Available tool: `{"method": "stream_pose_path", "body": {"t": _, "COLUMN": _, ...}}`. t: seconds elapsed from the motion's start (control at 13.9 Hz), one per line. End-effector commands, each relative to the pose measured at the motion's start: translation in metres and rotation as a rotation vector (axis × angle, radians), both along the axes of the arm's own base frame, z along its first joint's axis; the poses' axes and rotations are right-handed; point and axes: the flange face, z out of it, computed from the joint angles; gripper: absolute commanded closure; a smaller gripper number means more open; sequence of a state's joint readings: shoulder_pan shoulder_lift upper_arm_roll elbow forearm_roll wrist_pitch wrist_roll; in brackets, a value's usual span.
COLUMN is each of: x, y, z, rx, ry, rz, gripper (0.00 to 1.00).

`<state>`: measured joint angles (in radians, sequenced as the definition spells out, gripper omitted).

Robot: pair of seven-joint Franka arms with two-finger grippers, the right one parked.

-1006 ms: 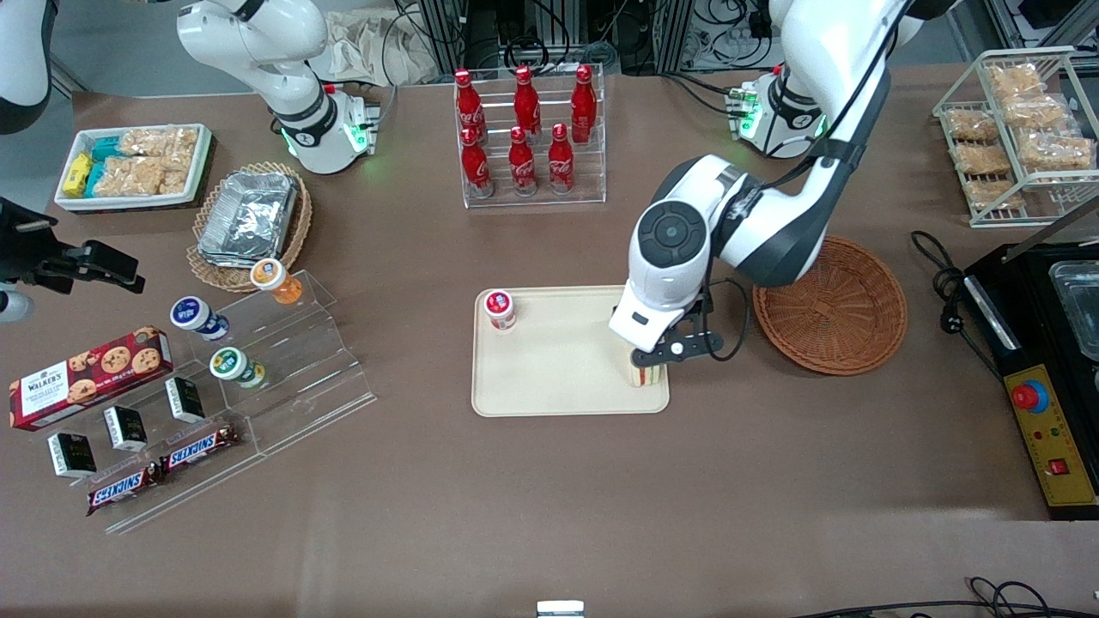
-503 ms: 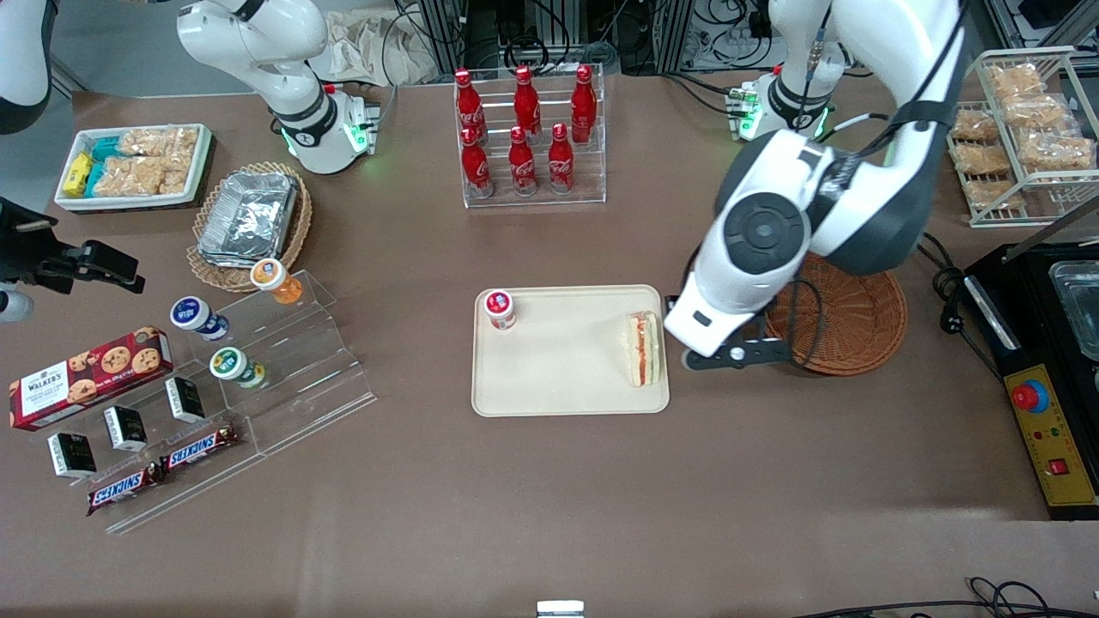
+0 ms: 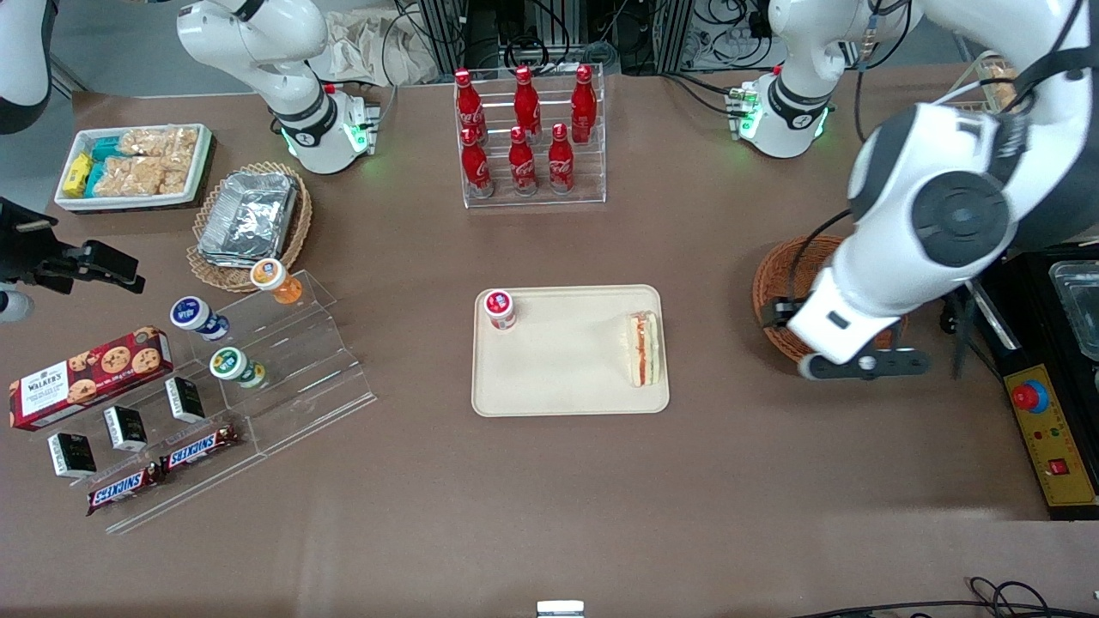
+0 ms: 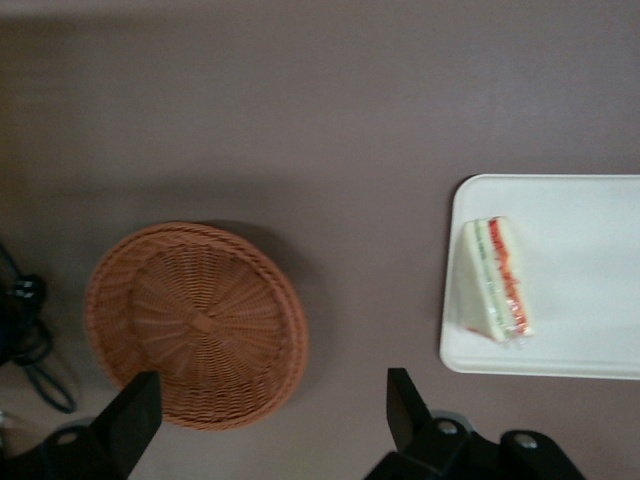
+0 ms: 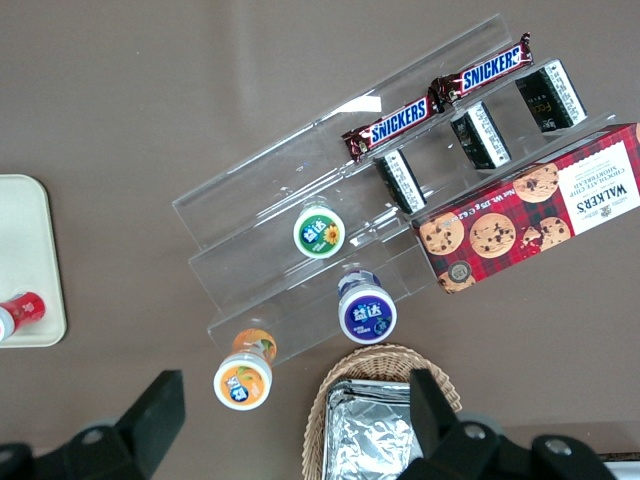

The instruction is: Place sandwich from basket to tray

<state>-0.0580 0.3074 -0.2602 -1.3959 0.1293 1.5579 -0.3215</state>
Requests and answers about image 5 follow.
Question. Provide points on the white plastic bin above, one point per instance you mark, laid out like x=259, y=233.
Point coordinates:
x=622, y=471

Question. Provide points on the light wicker basket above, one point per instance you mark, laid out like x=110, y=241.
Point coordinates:
x=340, y=380

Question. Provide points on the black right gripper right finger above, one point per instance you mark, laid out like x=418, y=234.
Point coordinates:
x=440, y=440

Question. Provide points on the orange gum bottle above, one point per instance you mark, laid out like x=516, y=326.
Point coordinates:
x=242, y=382

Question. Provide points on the blue gum bottle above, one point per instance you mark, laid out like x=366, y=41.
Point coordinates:
x=367, y=317

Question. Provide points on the clear acrylic stepped stand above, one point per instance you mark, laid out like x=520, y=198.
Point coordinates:
x=260, y=190

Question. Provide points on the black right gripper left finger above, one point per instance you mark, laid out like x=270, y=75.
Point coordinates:
x=150, y=425

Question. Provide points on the beige plastic tray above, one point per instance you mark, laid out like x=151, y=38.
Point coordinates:
x=25, y=240

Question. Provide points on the red Walkers cookie box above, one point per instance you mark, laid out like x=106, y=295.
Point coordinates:
x=525, y=215

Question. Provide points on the green gum bottle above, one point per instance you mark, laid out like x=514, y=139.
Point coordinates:
x=320, y=232

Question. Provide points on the Snickers bar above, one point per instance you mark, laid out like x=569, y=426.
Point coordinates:
x=482, y=70
x=395, y=125

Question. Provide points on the small black box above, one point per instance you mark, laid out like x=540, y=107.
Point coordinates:
x=550, y=95
x=400, y=182
x=480, y=135

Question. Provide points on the red gum bottle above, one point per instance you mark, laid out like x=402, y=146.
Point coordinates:
x=25, y=310

